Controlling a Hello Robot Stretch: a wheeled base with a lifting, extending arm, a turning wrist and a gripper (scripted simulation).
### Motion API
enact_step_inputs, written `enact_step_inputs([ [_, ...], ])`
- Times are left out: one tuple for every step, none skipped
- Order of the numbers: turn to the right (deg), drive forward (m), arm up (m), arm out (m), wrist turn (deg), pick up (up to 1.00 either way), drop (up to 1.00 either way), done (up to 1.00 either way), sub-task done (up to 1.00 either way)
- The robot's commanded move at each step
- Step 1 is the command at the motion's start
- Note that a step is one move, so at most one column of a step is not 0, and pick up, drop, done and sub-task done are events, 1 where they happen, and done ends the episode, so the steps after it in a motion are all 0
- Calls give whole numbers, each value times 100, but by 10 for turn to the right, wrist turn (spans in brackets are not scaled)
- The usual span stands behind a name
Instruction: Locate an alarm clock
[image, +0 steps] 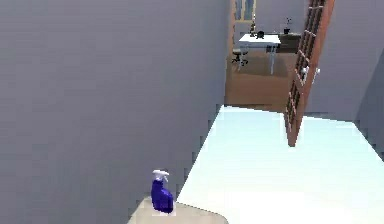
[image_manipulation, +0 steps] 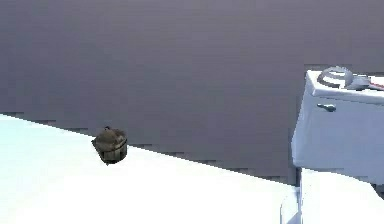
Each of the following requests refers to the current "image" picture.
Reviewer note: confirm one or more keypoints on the wooden framed window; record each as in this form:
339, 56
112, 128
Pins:
245, 10

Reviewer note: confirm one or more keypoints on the blue spray bottle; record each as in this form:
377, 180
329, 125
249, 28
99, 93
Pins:
161, 197

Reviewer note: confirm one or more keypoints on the beige rounded counter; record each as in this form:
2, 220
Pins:
186, 216

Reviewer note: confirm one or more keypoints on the dark brown cabinet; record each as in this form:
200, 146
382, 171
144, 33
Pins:
289, 42

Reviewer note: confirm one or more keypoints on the black potted plant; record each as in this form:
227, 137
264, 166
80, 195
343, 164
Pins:
287, 28

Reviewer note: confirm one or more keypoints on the black office chair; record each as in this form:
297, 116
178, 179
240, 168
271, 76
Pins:
239, 55

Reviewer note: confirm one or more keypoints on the white desk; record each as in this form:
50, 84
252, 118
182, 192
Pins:
261, 40

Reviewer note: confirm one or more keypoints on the dark slim statuette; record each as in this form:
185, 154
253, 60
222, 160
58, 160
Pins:
252, 28

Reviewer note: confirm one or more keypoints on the black alarm clock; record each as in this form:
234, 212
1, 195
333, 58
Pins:
260, 34

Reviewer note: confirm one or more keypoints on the brown panelled room door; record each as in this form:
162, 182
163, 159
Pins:
308, 63

